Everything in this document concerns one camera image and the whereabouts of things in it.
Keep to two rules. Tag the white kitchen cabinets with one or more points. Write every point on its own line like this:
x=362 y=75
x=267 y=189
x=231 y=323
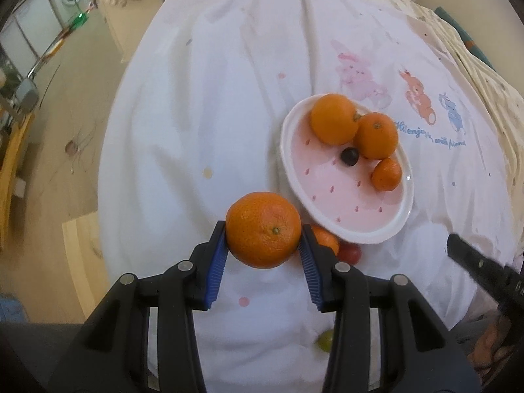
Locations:
x=28 y=37

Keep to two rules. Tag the red plum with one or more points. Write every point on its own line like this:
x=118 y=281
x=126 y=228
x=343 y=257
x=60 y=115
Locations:
x=351 y=253

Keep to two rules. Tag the beige dotted quilt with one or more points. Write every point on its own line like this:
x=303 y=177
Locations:
x=487 y=61

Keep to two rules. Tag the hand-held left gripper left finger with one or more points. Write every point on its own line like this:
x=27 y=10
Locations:
x=217 y=270

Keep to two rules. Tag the grey box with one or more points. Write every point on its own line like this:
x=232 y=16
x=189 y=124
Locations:
x=26 y=94

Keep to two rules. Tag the pink strawberry-pattern plate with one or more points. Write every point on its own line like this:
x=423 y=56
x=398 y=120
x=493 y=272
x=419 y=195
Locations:
x=348 y=196

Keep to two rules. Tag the yellow wooden shelf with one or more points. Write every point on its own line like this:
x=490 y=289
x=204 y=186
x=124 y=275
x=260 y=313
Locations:
x=12 y=172

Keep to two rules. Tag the green item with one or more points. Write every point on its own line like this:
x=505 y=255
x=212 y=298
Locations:
x=80 y=19

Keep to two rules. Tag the light wooden board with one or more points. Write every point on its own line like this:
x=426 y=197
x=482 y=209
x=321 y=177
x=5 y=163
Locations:
x=82 y=262

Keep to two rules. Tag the tangerine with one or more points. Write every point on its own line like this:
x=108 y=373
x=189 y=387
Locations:
x=327 y=240
x=386 y=174
x=264 y=229

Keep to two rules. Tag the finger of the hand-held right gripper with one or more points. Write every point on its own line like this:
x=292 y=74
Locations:
x=475 y=260

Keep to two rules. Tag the green plum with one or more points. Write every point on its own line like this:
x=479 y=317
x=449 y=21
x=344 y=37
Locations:
x=325 y=340

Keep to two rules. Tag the dark grape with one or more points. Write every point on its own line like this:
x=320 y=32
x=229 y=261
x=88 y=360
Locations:
x=350 y=156

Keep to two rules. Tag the large orange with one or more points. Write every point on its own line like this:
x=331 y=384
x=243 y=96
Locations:
x=376 y=135
x=334 y=118

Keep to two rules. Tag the teal pillow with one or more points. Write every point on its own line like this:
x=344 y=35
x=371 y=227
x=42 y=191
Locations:
x=470 y=37

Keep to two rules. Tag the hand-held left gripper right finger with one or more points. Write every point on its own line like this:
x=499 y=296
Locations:
x=309 y=270

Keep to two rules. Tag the brown round floor object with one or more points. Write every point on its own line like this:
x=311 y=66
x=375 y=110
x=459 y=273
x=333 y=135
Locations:
x=73 y=146

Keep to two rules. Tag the person's right hand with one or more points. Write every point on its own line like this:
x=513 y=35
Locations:
x=491 y=342

